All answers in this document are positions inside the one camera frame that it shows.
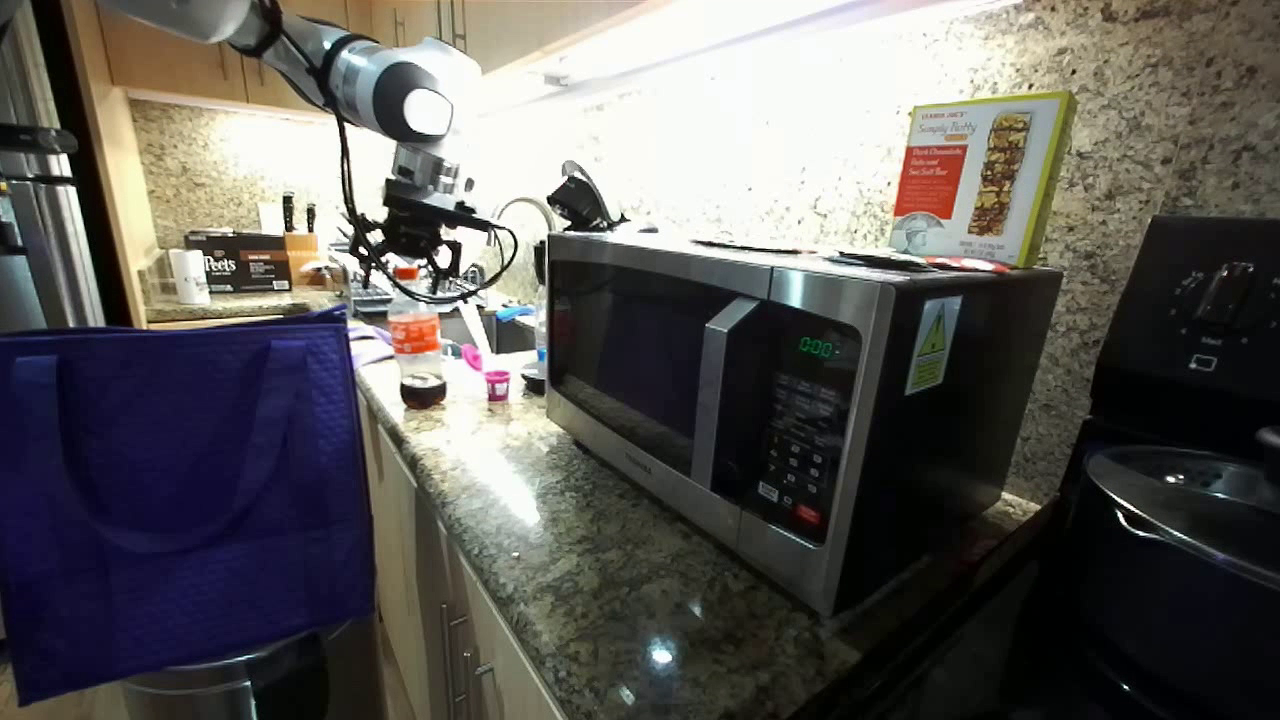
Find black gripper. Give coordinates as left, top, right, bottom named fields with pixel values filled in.
left=375, top=185, right=474, bottom=287

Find coca-cola bottle with red cap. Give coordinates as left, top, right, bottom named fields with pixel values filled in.
left=390, top=277, right=458, bottom=412

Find pink jar with lid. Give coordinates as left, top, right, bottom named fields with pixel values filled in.
left=458, top=339, right=516, bottom=408

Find stainless steel microwave oven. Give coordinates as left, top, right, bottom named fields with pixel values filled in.
left=542, top=230, right=1066, bottom=625

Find dark box on counter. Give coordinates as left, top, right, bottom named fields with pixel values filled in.
left=180, top=230, right=330, bottom=299

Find blue tote bag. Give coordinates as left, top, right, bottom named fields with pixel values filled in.
left=0, top=306, right=380, bottom=708

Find dish rack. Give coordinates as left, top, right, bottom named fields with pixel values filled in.
left=326, top=234, right=405, bottom=319

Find curved metal faucet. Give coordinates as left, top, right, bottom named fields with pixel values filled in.
left=491, top=194, right=559, bottom=293

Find black coffee maker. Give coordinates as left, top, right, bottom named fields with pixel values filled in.
left=543, top=158, right=630, bottom=240

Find white cup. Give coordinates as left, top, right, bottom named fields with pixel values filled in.
left=166, top=244, right=215, bottom=311

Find wooden lower cabinets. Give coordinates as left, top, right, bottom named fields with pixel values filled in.
left=352, top=391, right=567, bottom=720

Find wooden cabinets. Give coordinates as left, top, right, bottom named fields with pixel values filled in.
left=87, top=0, right=633, bottom=129
left=352, top=391, right=567, bottom=720

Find wooden upper cabinets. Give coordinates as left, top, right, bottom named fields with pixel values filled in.
left=87, top=0, right=633, bottom=129

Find steel refrigerator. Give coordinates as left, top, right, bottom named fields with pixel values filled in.
left=0, top=0, right=114, bottom=337

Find stainless steel trash can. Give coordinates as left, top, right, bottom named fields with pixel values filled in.
left=118, top=628, right=334, bottom=720

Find black stove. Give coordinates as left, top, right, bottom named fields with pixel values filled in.
left=823, top=212, right=1280, bottom=720

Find black pot with lid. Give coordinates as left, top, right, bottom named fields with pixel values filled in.
left=1076, top=424, right=1280, bottom=720

